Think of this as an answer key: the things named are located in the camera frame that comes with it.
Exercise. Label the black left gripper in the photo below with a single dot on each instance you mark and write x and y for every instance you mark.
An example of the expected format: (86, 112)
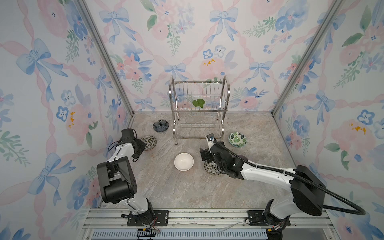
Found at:
(142, 144)

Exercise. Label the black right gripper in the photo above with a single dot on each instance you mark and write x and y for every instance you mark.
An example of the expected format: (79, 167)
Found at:
(205, 154)

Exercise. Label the orange bowl white inside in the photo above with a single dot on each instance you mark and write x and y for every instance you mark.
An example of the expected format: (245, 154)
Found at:
(183, 162)

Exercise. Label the steel wire dish rack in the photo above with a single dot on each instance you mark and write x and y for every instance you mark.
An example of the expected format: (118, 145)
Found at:
(194, 123)

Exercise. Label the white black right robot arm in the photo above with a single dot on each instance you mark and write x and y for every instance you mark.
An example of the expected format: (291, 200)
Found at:
(302, 197)

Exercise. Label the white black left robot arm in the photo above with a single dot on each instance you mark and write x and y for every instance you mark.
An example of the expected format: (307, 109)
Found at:
(118, 183)

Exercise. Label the green leaf rack ornament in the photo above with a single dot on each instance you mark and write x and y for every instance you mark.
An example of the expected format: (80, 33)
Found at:
(199, 103)

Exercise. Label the green leaf pattern bowl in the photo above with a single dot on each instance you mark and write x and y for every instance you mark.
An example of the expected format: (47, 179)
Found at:
(237, 139)

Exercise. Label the dark blue petal bowl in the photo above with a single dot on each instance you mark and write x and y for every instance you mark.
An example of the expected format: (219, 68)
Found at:
(160, 126)

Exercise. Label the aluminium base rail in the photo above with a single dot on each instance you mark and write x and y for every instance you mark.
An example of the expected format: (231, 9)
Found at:
(203, 224)

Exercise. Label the aluminium corner post left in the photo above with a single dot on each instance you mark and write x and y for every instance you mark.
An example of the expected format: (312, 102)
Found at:
(95, 34)

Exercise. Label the aluminium corner post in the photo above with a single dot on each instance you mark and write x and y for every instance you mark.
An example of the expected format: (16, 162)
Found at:
(309, 52)
(95, 34)

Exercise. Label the aluminium corner post right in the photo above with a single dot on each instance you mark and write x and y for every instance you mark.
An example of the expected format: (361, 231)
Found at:
(309, 52)

